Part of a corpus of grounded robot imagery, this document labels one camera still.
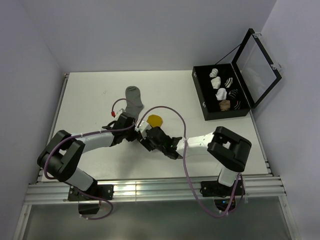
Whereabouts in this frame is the yellow sock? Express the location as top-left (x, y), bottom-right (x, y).
top-left (147, 114), bottom-right (163, 128)

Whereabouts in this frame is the grey sock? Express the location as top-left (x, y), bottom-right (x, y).
top-left (125, 86), bottom-right (144, 119)

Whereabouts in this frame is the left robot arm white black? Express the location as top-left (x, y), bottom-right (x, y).
top-left (37, 112), bottom-right (136, 200)

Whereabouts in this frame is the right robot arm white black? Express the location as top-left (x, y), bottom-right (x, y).
top-left (135, 125), bottom-right (252, 195)

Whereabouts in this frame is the brown rolled sock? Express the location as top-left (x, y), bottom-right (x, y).
top-left (219, 100), bottom-right (231, 112)

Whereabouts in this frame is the black storage box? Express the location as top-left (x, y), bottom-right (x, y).
top-left (192, 63), bottom-right (250, 121)

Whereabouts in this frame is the white rolled sock lower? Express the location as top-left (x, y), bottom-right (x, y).
top-left (215, 88), bottom-right (227, 101)

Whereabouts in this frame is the white rolled sock upper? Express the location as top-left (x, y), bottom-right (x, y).
top-left (210, 76), bottom-right (221, 89)

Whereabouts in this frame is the dark colourful striped rolled sock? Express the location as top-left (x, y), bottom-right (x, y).
top-left (230, 100), bottom-right (241, 110)

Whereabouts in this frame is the black white striped rolled sock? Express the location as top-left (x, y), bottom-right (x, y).
top-left (224, 77), bottom-right (233, 89)

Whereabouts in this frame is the black electronics box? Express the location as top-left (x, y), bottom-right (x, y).
top-left (78, 203), bottom-right (100, 216)

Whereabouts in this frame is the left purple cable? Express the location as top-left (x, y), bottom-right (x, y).
top-left (43, 98), bottom-right (137, 221)

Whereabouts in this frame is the purple cable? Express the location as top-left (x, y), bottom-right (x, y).
top-left (43, 98), bottom-right (137, 221)
top-left (136, 106), bottom-right (246, 218)

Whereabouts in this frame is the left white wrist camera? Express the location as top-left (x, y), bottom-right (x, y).
top-left (111, 108), bottom-right (126, 119)

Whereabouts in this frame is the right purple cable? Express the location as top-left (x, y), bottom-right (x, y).
top-left (136, 106), bottom-right (246, 218)

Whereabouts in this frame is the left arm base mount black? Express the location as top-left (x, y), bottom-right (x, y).
top-left (67, 184), bottom-right (114, 202)

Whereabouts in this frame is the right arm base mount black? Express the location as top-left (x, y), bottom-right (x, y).
top-left (199, 180), bottom-right (246, 198)

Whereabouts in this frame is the aluminium frame rail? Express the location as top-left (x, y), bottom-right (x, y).
top-left (13, 174), bottom-right (286, 240)

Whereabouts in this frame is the glass box lid black frame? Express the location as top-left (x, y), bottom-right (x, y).
top-left (231, 28), bottom-right (282, 109)

